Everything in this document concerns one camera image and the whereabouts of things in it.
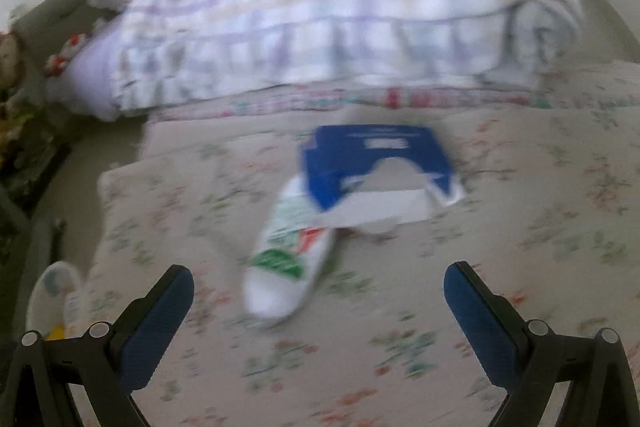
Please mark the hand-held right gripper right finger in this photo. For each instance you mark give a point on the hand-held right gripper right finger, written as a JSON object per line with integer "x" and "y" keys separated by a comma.
{"x": 480, "y": 332}

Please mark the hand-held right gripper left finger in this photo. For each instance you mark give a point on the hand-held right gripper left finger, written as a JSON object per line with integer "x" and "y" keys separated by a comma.
{"x": 150, "y": 332}

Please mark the white squeeze tube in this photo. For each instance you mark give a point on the white squeeze tube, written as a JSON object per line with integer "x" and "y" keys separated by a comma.
{"x": 50, "y": 287}

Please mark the white bottle red green label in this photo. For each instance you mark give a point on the white bottle red green label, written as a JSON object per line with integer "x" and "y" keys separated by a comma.
{"x": 280, "y": 277}

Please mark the floral bedspread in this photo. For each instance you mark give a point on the floral bedspread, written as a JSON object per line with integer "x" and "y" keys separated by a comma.
{"x": 525, "y": 217}

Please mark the cluttered dark shelf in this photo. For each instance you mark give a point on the cluttered dark shelf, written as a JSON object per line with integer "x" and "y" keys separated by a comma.
{"x": 30, "y": 147}

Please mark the blue and white cardboard box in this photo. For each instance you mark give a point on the blue and white cardboard box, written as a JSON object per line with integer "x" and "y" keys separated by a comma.
{"x": 340, "y": 157}

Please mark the lilac pillow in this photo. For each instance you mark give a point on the lilac pillow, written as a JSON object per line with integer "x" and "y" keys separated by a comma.
{"x": 95, "y": 77}

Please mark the red and white plush toy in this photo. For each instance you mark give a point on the red and white plush toy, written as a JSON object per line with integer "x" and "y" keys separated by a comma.
{"x": 67, "y": 52}

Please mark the brown plush toy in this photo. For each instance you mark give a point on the brown plush toy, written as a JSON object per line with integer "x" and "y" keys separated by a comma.
{"x": 12, "y": 57}

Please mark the checked white quilt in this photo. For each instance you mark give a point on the checked white quilt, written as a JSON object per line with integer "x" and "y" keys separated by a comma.
{"x": 325, "y": 7}

